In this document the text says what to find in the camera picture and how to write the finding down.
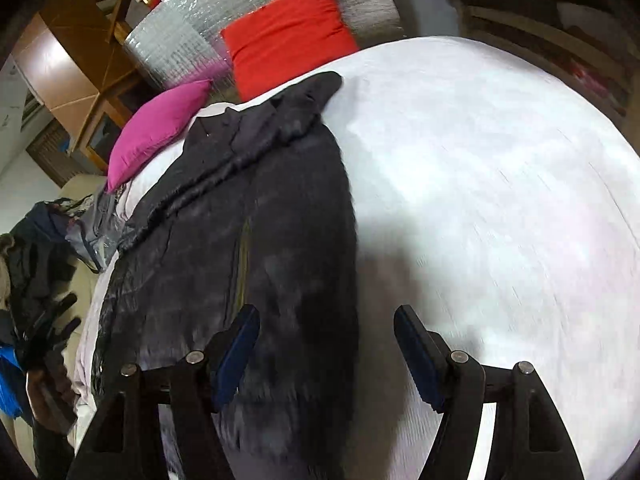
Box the pile of dark clothes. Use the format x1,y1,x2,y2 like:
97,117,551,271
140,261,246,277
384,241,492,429
0,174,111,441

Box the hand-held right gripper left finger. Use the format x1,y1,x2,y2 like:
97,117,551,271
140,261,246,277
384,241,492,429
67,304,261,480

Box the pile of dark coats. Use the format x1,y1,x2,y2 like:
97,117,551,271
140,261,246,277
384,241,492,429
0,200,96,346

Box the bright blue garment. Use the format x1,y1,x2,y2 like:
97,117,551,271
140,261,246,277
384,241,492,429
0,347,27,418

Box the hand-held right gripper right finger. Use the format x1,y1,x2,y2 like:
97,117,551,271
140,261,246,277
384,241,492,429
393,304,586,480

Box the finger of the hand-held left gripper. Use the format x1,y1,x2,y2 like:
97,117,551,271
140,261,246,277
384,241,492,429
22,292,79,348
35,316,82,363

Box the wooden cabinet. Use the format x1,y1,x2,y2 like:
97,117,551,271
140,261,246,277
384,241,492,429
10,0,166,171

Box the silver foil insulation mat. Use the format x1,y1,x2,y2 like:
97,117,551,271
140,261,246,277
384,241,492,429
124,0,406,91

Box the black padded jacket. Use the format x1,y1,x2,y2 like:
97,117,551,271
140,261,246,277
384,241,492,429
92,71,361,480

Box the red pillow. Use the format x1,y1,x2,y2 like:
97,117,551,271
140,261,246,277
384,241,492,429
220,0,360,102

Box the pink pillow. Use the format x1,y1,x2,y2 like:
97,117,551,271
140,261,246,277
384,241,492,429
106,79,213,193

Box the wooden shelf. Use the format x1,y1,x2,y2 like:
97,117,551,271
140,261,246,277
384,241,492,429
390,0,640,121

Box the grey folded clothes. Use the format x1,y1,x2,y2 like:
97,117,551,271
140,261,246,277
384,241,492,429
65,192,131,273

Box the person's left hand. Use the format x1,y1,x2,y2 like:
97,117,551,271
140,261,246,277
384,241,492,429
26,355,79,433

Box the white bed blanket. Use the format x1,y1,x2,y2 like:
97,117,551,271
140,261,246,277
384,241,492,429
75,35,640,480

